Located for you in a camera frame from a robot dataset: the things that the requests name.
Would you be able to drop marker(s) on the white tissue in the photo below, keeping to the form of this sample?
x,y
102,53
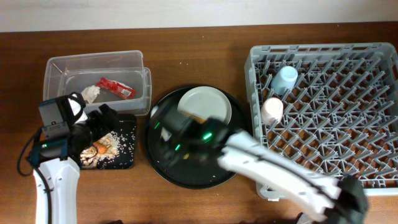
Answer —
x,y
90,93

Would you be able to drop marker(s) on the wooden chopstick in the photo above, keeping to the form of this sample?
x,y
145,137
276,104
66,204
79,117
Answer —
x,y
195,117

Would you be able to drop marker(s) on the grey plastic dishwasher rack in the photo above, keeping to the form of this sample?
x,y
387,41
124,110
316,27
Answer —
x,y
341,116

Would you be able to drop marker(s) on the light blue plastic cup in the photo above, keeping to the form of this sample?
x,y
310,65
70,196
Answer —
x,y
284,80

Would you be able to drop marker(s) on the food scraps pile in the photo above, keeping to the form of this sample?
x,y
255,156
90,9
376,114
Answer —
x,y
89,157

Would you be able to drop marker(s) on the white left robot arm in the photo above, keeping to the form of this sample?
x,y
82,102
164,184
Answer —
x,y
55,155

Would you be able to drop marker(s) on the pink plastic cup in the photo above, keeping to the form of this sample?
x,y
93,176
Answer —
x,y
272,110

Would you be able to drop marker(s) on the red snack wrapper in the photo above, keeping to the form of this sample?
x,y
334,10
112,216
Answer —
x,y
123,91

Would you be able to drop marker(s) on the clear plastic storage bin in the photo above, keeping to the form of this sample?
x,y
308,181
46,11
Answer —
x,y
74,73

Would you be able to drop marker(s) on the grey round plate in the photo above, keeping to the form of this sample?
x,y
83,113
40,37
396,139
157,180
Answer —
x,y
206,102

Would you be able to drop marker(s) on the round black tray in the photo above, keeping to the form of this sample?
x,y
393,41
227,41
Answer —
x,y
192,174

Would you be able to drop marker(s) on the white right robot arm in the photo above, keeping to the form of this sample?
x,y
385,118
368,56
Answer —
x,y
324,199

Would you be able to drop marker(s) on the orange carrot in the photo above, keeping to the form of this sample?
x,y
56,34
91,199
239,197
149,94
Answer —
x,y
102,149

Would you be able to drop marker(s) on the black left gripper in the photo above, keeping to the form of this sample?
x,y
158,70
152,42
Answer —
x,y
109,115

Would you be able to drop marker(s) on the black rectangular tray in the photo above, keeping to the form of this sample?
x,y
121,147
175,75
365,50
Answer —
x,y
126,133

